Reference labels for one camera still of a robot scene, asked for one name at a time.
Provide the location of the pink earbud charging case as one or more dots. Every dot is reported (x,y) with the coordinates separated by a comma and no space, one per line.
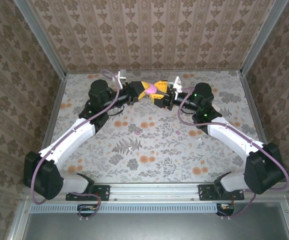
(151,89)

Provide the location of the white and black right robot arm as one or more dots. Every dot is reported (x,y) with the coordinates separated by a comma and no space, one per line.
(234,140)

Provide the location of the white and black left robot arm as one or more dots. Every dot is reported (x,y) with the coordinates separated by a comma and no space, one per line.
(67,142)

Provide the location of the small connector board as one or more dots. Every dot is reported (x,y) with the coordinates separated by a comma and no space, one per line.
(225,207)
(87,208)

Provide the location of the grey metal sheet panel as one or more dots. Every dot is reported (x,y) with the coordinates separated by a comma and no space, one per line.
(159,227)

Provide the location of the aluminium table side rail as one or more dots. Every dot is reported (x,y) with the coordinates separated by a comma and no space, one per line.
(253,105)
(57,105)

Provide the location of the aluminium frame post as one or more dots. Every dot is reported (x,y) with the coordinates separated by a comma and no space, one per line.
(42,42)
(262,37)

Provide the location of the aluminium mounting rail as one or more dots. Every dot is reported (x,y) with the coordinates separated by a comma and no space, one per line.
(154,192)

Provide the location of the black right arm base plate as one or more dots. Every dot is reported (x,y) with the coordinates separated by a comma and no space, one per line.
(204,192)

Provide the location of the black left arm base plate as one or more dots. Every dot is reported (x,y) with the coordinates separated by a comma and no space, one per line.
(104,192)

